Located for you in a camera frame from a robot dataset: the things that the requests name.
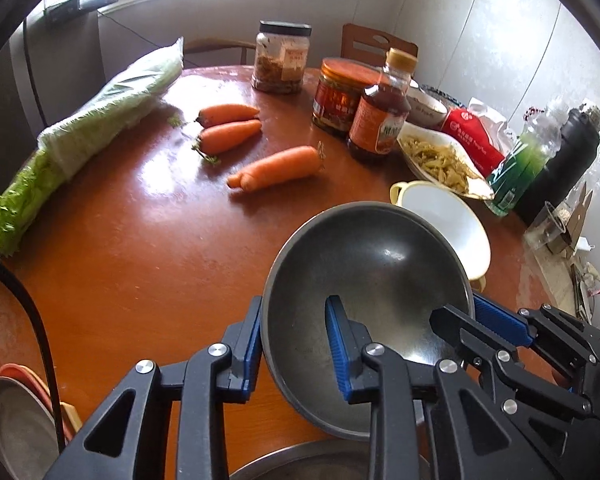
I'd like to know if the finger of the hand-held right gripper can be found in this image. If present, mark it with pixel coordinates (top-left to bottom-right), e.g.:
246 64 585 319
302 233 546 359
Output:
471 292 600 369
429 304 593 420

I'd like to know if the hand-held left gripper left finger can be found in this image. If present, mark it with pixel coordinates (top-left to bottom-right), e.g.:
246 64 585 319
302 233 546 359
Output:
42 296 265 480

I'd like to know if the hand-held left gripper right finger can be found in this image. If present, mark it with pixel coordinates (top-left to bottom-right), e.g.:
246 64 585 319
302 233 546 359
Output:
324 295 546 480

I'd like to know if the steel bowl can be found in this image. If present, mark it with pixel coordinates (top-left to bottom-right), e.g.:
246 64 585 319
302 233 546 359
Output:
260 201 477 442
227 439 431 480

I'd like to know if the yellow bowl with handle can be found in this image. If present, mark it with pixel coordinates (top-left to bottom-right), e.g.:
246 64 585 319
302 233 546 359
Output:
389 180 492 288

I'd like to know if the pink plate with ears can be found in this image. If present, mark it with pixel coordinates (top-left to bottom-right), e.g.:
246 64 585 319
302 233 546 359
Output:
0 362 78 441

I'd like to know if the round metal plate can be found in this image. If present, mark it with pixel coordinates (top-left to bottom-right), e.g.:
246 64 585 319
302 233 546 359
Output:
0 376 63 480

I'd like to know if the clear glass cup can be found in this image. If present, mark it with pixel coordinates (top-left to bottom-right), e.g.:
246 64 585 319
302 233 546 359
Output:
525 201 571 253

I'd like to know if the brown cardboard piece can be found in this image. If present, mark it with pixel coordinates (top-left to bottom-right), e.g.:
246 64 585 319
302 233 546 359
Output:
550 180 597 256

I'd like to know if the green plastic bottle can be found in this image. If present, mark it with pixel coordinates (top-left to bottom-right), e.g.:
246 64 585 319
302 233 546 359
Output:
485 100 563 218

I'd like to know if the black thermos flask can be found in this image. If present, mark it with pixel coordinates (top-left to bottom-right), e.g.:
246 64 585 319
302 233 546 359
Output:
515 102 600 228

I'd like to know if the white dish of pickled vegetables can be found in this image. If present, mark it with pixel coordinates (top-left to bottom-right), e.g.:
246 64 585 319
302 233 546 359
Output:
396 121 496 201

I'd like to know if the carrot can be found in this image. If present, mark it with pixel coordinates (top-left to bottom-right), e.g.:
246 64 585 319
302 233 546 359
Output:
226 142 327 193
195 103 261 128
192 119 263 163

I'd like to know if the red tissue pack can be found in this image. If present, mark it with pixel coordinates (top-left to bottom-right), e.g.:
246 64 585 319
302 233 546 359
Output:
440 107 506 178

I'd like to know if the white plastic bag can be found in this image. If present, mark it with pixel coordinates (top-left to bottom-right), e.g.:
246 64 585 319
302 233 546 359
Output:
467 97 515 153

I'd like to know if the sauce bottle with orange label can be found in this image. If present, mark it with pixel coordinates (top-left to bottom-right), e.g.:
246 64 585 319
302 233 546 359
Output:
347 47 420 163

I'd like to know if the white ceramic bowl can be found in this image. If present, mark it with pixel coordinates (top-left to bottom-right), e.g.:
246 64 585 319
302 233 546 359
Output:
405 85 449 130

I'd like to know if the red sauce jar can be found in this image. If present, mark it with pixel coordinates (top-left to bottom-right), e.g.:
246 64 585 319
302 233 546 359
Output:
311 57 381 136

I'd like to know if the celery bunch in plastic bag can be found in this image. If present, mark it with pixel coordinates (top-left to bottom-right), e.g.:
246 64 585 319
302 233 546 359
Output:
0 37 186 258

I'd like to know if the clear jar with black lid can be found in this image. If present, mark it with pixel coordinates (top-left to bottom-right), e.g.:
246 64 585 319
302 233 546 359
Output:
251 20 313 95

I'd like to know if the wooden armchair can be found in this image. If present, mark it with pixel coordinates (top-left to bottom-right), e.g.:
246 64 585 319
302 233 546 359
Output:
182 37 258 68

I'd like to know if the wooden chair back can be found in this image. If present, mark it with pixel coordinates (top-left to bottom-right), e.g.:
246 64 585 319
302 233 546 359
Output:
341 23 420 68

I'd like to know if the grey refrigerator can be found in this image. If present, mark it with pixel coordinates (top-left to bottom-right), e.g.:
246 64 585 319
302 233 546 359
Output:
0 7 101 171

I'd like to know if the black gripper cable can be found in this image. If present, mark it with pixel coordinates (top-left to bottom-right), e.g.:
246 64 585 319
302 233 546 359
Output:
0 247 67 453

